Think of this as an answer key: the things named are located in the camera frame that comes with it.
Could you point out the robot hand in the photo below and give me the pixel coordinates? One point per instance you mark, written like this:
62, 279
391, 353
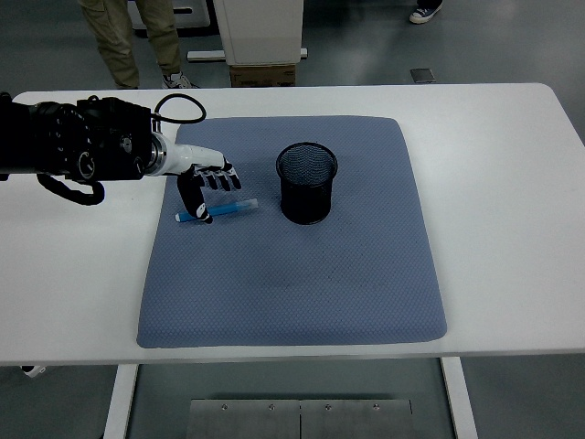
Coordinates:
192, 157

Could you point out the blue marker with clear cap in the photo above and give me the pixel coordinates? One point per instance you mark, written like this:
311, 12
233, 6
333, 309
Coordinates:
228, 209

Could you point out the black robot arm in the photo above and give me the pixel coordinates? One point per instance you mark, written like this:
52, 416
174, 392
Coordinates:
68, 142

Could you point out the black mesh pen holder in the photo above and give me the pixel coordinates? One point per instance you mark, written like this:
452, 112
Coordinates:
306, 201

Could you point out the white base bar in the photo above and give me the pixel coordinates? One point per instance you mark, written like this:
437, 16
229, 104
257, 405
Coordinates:
205, 56

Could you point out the brown cardboard box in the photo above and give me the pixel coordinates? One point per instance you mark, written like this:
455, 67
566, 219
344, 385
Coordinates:
262, 75

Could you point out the white device with dark slot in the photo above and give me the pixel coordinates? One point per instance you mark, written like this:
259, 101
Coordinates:
194, 18

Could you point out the white cabinet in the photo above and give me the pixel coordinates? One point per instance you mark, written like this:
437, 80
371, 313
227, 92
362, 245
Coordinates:
258, 27

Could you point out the person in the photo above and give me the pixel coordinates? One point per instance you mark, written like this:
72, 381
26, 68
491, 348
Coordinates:
109, 36

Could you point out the blue-grey quilted mat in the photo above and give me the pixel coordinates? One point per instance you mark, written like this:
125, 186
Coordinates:
274, 283

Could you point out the grey floor socket plate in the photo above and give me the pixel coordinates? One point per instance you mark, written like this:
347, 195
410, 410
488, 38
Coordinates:
422, 76

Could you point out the white table leg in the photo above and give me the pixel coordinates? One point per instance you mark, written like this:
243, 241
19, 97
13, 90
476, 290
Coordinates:
459, 402
120, 402

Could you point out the small white and black object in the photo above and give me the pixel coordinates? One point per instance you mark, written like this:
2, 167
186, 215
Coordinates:
33, 370

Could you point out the grey metal plate with screws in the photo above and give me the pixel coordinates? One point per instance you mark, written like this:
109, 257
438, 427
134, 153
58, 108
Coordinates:
356, 420
242, 420

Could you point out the person's foot in dark sneaker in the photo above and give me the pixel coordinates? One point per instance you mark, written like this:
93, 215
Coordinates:
425, 13

